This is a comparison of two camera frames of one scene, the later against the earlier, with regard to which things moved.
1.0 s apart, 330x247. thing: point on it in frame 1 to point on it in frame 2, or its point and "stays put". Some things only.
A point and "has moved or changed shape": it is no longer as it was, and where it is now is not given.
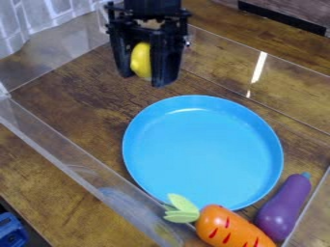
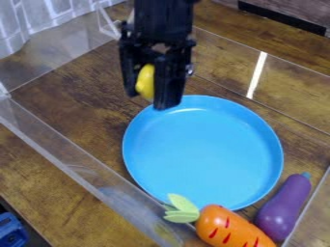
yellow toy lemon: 140,60 has moved or changed shape
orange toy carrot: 220,227 stays put
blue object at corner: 13,233 stays put
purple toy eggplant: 278,214 stays put
